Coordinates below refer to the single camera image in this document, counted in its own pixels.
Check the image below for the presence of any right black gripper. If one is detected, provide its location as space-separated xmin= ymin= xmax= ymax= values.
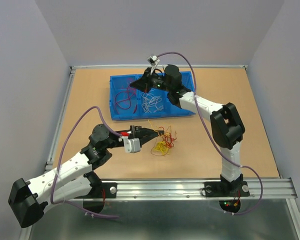
xmin=129 ymin=67 xmax=172 ymax=94

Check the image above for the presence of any yellow wire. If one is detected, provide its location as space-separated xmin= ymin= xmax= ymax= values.
xmin=147 ymin=119 xmax=172 ymax=157

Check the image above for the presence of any white wire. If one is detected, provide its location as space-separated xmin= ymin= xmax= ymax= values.
xmin=140 ymin=91 xmax=165 ymax=115

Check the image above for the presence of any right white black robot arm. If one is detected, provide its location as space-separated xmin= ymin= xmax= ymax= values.
xmin=130 ymin=64 xmax=245 ymax=198

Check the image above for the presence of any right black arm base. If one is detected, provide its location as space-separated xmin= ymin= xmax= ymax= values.
xmin=200 ymin=180 xmax=250 ymax=215

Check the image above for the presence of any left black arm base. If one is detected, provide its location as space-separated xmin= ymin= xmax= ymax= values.
xmin=75 ymin=181 xmax=118 ymax=214

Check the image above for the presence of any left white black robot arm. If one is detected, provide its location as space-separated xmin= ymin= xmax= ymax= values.
xmin=8 ymin=124 xmax=164 ymax=228

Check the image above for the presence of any blue three-compartment plastic bin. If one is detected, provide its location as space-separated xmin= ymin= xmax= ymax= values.
xmin=109 ymin=74 xmax=194 ymax=121

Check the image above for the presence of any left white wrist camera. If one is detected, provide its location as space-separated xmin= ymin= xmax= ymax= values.
xmin=123 ymin=136 xmax=141 ymax=154

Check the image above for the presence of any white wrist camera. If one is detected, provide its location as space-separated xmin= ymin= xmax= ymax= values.
xmin=147 ymin=54 xmax=160 ymax=75
xmin=123 ymin=136 xmax=141 ymax=154

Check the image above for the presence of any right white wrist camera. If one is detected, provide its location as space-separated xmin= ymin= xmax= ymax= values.
xmin=147 ymin=54 xmax=160 ymax=75

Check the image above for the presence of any aluminium side frame rail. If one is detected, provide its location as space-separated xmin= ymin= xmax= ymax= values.
xmin=43 ymin=66 xmax=76 ymax=174

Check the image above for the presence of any aluminium front rail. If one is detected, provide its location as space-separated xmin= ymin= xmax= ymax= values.
xmin=31 ymin=177 xmax=299 ymax=201

